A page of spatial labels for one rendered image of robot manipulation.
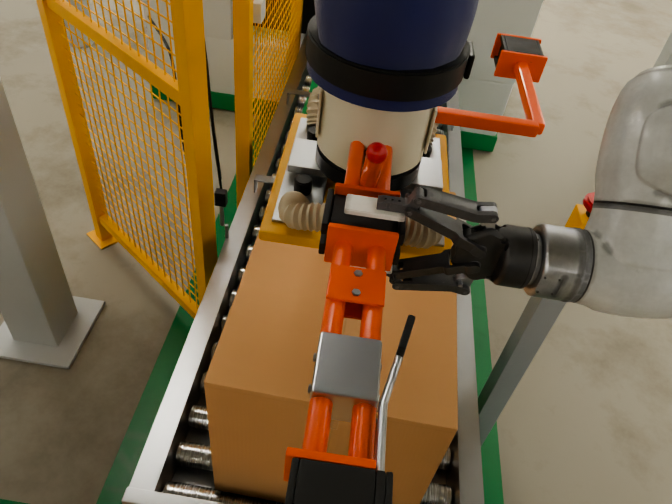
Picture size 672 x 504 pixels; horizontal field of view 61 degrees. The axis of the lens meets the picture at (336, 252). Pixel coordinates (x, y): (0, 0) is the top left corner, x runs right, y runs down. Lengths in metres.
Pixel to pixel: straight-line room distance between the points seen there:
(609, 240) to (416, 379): 0.40
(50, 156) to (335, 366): 2.67
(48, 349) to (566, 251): 1.85
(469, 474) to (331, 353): 0.80
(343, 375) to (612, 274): 0.34
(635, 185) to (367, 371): 0.37
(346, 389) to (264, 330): 0.47
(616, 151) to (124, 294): 1.93
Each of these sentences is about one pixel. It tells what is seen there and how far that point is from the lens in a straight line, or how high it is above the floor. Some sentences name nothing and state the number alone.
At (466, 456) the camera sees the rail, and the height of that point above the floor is 0.60.
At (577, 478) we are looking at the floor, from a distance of 2.14.
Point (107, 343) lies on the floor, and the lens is 2.21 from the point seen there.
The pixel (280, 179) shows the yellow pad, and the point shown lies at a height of 1.16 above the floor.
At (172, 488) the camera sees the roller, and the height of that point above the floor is 0.55.
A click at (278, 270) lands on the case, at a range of 1.08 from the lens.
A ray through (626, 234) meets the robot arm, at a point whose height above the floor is 1.33.
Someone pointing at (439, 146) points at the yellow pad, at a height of 1.16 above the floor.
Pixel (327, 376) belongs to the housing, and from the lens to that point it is 0.54.
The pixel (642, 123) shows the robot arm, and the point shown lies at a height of 1.43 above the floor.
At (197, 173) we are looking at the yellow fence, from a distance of 1.53.
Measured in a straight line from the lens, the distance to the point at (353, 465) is 0.49.
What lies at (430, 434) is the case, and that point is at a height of 0.92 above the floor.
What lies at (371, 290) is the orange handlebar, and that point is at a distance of 0.61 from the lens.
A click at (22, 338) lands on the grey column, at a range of 2.27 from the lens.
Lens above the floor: 1.73
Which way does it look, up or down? 44 degrees down
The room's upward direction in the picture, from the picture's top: 8 degrees clockwise
